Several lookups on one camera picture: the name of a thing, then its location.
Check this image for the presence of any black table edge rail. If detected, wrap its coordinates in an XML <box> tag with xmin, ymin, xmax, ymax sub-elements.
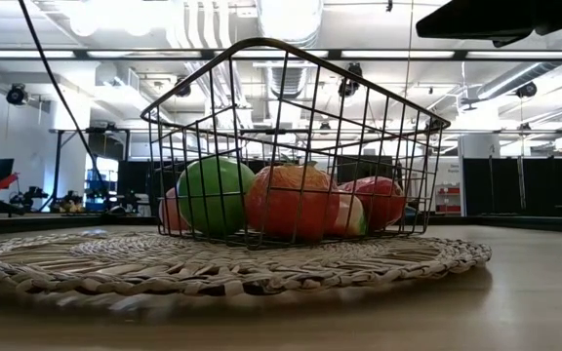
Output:
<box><xmin>0</xmin><ymin>213</ymin><xmax>562</xmax><ymax>234</ymax></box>

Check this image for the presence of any pink plastic peach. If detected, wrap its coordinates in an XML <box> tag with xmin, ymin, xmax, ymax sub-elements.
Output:
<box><xmin>158</xmin><ymin>187</ymin><xmax>192</xmax><ymax>233</ymax></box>

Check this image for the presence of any black hanging cable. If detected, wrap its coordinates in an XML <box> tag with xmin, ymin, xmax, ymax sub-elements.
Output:
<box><xmin>17</xmin><ymin>0</ymin><xmax>114</xmax><ymax>209</ymax></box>

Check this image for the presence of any black room partition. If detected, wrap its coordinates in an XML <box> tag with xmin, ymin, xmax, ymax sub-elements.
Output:
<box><xmin>462</xmin><ymin>152</ymin><xmax>562</xmax><ymax>219</ymax></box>

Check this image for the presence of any shelf with red bins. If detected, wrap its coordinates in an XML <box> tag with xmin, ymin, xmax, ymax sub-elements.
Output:
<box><xmin>435</xmin><ymin>183</ymin><xmax>462</xmax><ymax>215</ymax></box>

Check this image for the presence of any black overhead frame beam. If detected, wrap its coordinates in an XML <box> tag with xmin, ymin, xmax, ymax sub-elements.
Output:
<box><xmin>0</xmin><ymin>47</ymin><xmax>562</xmax><ymax>63</ymax></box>

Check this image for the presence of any glossy red plastic fruit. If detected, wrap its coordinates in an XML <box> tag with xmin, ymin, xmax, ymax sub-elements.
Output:
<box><xmin>341</xmin><ymin>175</ymin><xmax>407</xmax><ymax>233</ymax></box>

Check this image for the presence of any brass wire basket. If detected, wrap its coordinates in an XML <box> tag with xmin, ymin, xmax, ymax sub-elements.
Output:
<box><xmin>140</xmin><ymin>37</ymin><xmax>452</xmax><ymax>251</ymax></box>

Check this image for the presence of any round woven straw placemat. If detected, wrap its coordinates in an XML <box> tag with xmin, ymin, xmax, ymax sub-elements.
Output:
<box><xmin>0</xmin><ymin>229</ymin><xmax>493</xmax><ymax>299</ymax></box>

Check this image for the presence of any black ceiling camera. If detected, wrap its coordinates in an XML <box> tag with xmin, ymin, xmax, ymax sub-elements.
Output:
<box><xmin>515</xmin><ymin>81</ymin><xmax>539</xmax><ymax>100</ymax></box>
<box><xmin>338</xmin><ymin>61</ymin><xmax>364</xmax><ymax>98</ymax></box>
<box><xmin>173</xmin><ymin>77</ymin><xmax>193</xmax><ymax>98</ymax></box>
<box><xmin>6</xmin><ymin>82</ymin><xmax>29</xmax><ymax>107</ymax></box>

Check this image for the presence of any green plastic apple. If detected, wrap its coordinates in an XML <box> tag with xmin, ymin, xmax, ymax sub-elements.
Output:
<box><xmin>177</xmin><ymin>155</ymin><xmax>257</xmax><ymax>238</ymax></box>

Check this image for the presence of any plastic orange with leaves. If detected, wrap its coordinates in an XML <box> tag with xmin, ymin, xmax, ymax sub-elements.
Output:
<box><xmin>245</xmin><ymin>163</ymin><xmax>341</xmax><ymax>243</ymax></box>

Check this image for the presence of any black workstation frame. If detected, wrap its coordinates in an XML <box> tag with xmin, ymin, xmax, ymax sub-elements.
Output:
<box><xmin>49</xmin><ymin>127</ymin><xmax>131</xmax><ymax>214</ymax></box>

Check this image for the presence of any silver ventilation duct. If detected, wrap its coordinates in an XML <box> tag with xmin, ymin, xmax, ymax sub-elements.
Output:
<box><xmin>256</xmin><ymin>0</ymin><xmax>325</xmax><ymax>98</ymax></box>

